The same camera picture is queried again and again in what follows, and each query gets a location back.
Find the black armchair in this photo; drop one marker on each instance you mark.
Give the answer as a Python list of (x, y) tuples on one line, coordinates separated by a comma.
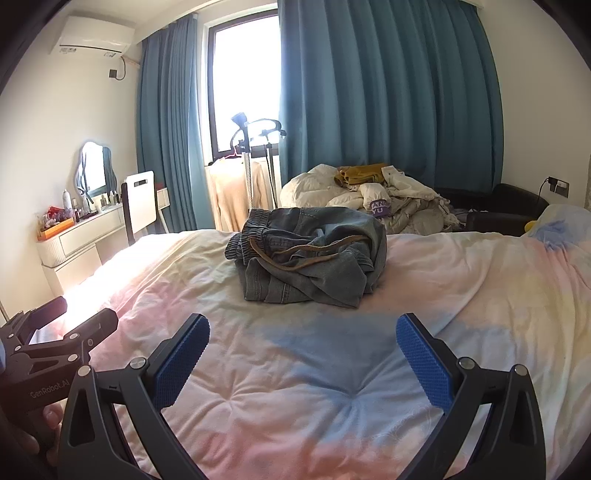
[(508, 207)]

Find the wavy vanity mirror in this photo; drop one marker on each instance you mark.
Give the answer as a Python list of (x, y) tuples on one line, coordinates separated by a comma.
[(94, 168)]

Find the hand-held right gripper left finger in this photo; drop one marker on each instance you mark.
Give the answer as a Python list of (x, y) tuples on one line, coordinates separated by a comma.
[(182, 360)]

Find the crumpled white duvet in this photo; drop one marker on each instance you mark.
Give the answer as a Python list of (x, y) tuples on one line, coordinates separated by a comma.
[(314, 189)]

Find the mustard yellow garment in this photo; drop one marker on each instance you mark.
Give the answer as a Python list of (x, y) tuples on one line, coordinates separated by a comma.
[(360, 174)]

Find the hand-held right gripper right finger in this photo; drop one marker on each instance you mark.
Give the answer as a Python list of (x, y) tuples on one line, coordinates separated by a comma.
[(422, 364)]

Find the white chair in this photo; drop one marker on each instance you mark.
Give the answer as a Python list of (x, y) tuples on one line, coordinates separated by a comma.
[(141, 203)]

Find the grey crumpled garment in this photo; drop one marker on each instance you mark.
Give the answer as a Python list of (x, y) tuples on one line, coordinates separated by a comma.
[(420, 212)]

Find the row of cosmetic bottles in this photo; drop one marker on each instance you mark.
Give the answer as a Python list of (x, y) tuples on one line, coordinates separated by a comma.
[(74, 203)]

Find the yellow plush toy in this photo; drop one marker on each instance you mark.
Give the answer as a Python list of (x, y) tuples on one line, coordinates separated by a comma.
[(531, 226)]

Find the teal curtain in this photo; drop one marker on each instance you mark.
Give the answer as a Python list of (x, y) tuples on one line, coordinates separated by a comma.
[(171, 138), (392, 92)]

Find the hanging beige garment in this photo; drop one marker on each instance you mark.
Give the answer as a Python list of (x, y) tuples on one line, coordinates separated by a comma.
[(231, 194)]

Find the white garment with purple patch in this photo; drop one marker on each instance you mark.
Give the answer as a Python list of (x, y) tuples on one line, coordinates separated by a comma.
[(378, 203)]

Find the pastel tie-dye bed blanket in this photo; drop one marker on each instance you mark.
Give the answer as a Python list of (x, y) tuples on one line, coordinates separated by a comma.
[(300, 369)]

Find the pastel tie-dye pillow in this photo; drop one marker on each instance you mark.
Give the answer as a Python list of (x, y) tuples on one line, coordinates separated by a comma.
[(558, 230)]

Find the garment steamer stand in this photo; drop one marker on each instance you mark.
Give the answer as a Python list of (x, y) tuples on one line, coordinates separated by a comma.
[(248, 161)]

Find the wall socket with charger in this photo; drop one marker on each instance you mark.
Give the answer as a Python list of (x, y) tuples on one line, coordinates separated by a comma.
[(550, 181)]

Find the orange box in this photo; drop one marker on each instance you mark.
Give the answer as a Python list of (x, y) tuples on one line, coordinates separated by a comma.
[(55, 228)]

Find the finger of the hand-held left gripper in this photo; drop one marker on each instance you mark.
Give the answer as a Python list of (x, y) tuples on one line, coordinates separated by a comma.
[(44, 310), (94, 325)]

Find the person's left hand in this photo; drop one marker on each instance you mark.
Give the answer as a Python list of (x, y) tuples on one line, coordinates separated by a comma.
[(51, 415)]

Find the white vanity desk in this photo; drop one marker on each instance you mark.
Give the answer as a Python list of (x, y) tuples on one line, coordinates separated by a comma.
[(74, 240)]

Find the black power plug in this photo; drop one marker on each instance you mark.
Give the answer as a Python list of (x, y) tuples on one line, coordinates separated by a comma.
[(113, 73)]

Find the window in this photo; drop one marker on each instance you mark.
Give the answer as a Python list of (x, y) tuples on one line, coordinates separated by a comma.
[(244, 83)]

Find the light blue denim jeans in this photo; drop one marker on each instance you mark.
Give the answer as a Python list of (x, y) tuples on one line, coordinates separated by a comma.
[(323, 258)]

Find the white air conditioner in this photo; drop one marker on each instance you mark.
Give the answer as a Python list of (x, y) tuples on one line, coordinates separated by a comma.
[(97, 34)]

